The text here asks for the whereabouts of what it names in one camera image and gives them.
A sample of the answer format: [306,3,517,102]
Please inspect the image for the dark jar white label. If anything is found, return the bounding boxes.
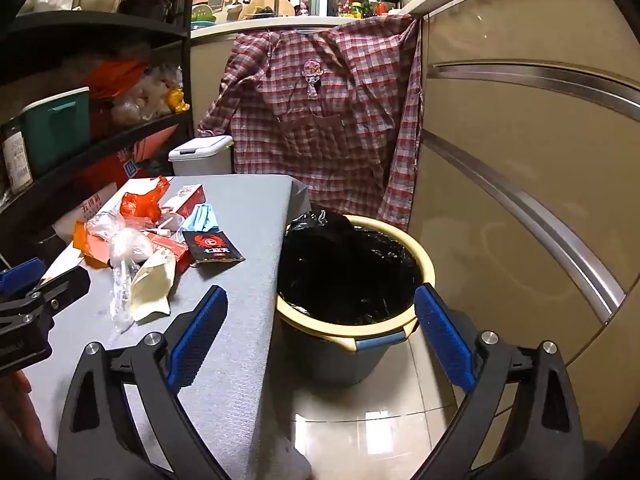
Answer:
[0,120,33,196]

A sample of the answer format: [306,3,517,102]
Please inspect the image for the blue face mask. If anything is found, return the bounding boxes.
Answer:
[179,203,221,233]

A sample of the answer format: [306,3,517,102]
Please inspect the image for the black shelf rack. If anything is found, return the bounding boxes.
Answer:
[0,0,201,261]

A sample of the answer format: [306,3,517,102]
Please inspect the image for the red cardboard box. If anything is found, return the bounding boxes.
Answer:
[75,125,193,196]

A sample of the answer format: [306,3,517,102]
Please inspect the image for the clear plastic bag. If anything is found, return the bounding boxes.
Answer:
[85,210,153,333]

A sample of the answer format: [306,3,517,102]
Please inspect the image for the black snack packet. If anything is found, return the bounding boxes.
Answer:
[181,230,246,267]

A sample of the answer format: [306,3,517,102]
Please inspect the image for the teal storage box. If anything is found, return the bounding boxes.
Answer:
[0,86,92,181]

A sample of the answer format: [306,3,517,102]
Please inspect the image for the pile of clear plastic bags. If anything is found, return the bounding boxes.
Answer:
[110,65,183,123]

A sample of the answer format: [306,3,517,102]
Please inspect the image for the black trash bag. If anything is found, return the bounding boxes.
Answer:
[278,208,421,322]

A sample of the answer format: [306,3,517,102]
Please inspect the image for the small orange plastic bag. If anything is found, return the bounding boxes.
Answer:
[119,176,171,223]

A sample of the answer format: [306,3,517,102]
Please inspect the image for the black pot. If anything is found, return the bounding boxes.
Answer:
[120,0,176,23]

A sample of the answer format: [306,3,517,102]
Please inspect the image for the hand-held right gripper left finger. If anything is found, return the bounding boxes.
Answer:
[56,285,236,480]

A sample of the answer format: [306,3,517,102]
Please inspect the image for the red plaid shirt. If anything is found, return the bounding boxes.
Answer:
[199,14,425,231]

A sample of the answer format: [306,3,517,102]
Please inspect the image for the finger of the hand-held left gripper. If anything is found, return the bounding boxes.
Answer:
[20,266,92,333]
[0,257,45,306]

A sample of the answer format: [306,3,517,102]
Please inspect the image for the white crumpled wrapper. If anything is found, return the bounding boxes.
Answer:
[145,215,183,238]

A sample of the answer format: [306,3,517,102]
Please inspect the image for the white sack red print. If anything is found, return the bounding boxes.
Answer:
[52,190,131,241]

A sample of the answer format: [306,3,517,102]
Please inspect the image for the beige crumpled paper bag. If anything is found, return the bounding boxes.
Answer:
[131,250,177,323]

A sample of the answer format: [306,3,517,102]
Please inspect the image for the white kitchen countertop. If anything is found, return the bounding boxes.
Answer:
[190,0,586,41]

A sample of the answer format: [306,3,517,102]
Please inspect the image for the round wooden cutting board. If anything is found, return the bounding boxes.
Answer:
[240,0,296,21]

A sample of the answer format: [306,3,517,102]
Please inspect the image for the grey trash bin yellow rim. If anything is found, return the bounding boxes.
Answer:
[275,214,437,387]

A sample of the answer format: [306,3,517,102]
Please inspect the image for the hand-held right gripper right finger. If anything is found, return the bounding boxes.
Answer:
[414,282,586,480]

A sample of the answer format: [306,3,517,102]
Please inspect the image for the person's left hand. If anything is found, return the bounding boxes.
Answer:
[0,372,53,468]

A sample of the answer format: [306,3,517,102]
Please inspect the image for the large orange plastic bag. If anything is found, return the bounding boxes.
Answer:
[82,57,151,106]

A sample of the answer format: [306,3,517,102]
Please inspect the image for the row of condiment bottles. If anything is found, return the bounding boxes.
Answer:
[336,0,396,21]

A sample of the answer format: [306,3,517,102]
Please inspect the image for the white red carton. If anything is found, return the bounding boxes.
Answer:
[162,184,207,221]

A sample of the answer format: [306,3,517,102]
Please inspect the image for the red food packet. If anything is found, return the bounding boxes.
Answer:
[145,232,191,273]

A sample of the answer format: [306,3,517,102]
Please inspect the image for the green bowls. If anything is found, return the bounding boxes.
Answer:
[190,2,218,28]

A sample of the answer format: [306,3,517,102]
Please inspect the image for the metal cabinet handle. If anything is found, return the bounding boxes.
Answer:
[422,130,628,323]
[429,62,640,123]

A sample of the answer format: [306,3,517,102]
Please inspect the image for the small white lidded bin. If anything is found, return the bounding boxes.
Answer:
[167,135,235,177]

